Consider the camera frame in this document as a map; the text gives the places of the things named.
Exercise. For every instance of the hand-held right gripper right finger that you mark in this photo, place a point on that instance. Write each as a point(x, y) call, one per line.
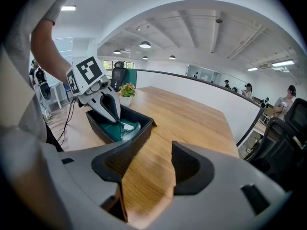
point(192, 169)

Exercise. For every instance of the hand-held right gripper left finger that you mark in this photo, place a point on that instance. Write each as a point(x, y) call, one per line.
point(108, 162)

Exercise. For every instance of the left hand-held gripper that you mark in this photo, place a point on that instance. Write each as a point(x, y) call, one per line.
point(87, 73)

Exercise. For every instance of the person's left forearm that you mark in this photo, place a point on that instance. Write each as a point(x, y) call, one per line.
point(48, 56)

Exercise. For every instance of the green tissue pack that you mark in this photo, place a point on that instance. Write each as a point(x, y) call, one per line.
point(110, 130)

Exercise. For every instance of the small potted flower plant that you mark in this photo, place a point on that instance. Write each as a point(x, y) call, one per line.
point(127, 93)

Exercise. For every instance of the green partition panel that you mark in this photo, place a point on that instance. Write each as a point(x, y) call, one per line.
point(130, 78)

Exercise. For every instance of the black rectangular box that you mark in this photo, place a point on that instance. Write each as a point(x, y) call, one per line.
point(144, 134)

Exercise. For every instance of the large paned window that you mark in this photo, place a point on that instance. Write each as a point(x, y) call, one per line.
point(109, 65)

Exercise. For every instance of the white desk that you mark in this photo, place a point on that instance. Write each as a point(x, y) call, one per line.
point(56, 92)

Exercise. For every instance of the person's black trousers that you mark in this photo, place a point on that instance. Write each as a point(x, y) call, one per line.
point(54, 140)

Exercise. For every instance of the white partition panel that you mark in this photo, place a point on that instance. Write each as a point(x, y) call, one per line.
point(192, 92)

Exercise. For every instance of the black mesh office chair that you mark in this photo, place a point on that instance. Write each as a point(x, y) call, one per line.
point(275, 147)

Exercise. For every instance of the rectangular ceiling light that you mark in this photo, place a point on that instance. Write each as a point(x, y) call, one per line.
point(283, 63)
point(252, 69)
point(68, 8)

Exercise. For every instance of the person's grey shirt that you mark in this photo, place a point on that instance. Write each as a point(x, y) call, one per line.
point(55, 3)

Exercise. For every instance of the ceiling air conditioner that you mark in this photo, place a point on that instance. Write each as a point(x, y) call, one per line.
point(265, 65)

